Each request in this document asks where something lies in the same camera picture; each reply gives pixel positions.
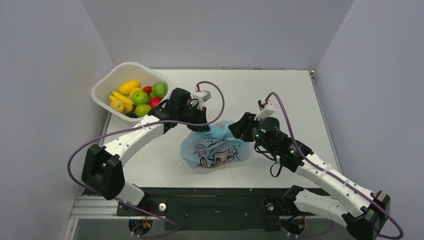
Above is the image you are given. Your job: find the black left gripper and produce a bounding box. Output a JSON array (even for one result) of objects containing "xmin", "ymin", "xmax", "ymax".
[{"xmin": 178, "ymin": 104, "xmax": 210, "ymax": 133}]

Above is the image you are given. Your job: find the light blue plastic bag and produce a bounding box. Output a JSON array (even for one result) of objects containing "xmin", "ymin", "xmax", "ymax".
[{"xmin": 180, "ymin": 120, "xmax": 251, "ymax": 169}]

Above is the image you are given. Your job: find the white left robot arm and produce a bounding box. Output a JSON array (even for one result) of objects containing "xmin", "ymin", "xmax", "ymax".
[{"xmin": 81, "ymin": 88, "xmax": 211, "ymax": 215}]

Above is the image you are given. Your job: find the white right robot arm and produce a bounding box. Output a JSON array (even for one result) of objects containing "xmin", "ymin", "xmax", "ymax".
[{"xmin": 228, "ymin": 112, "xmax": 391, "ymax": 240}]

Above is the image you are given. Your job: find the red fake apple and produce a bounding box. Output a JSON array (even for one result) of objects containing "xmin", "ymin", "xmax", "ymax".
[{"xmin": 148, "ymin": 97, "xmax": 162, "ymax": 109}]

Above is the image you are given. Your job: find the red fake strawberry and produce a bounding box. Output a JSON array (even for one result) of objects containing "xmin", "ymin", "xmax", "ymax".
[{"xmin": 142, "ymin": 86, "xmax": 152, "ymax": 95}]

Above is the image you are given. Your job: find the light green fake apple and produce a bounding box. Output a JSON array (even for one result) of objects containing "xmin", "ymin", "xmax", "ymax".
[{"xmin": 134, "ymin": 104, "xmax": 152, "ymax": 118}]

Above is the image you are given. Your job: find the yellow fake lemon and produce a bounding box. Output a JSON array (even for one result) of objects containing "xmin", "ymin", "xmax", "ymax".
[{"xmin": 128, "ymin": 87, "xmax": 142, "ymax": 98}]

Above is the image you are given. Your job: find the yellow fake banana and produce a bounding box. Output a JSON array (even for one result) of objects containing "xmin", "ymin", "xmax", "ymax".
[{"xmin": 109, "ymin": 91, "xmax": 134, "ymax": 106}]

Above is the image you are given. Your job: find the yellow fake mango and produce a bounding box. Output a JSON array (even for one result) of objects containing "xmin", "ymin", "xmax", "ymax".
[{"xmin": 118, "ymin": 80, "xmax": 141, "ymax": 96}]

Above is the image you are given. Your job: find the yellow fake pear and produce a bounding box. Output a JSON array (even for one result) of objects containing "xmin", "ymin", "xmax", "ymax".
[{"xmin": 109, "ymin": 99, "xmax": 126, "ymax": 113}]

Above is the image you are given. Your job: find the white plastic basket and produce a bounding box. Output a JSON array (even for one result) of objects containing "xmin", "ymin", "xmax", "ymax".
[{"xmin": 91, "ymin": 62, "xmax": 174, "ymax": 122}]

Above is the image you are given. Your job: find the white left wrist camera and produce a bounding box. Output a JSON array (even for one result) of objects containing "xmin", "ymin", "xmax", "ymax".
[{"xmin": 190, "ymin": 90, "xmax": 212, "ymax": 110}]

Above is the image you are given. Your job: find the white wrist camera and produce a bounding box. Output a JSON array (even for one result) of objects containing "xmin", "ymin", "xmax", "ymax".
[
  {"xmin": 190, "ymin": 90, "xmax": 212, "ymax": 110},
  {"xmin": 254, "ymin": 98, "xmax": 276, "ymax": 121}
]

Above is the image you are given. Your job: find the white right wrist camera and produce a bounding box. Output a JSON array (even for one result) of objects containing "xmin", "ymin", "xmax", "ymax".
[{"xmin": 254, "ymin": 98, "xmax": 276, "ymax": 121}]

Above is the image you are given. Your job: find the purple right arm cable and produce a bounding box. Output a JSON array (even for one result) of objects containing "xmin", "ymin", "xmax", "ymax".
[{"xmin": 264, "ymin": 91, "xmax": 404, "ymax": 240}]

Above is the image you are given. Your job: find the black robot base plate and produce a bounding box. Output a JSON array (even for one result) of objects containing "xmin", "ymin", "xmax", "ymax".
[{"xmin": 82, "ymin": 187, "xmax": 332, "ymax": 232}]

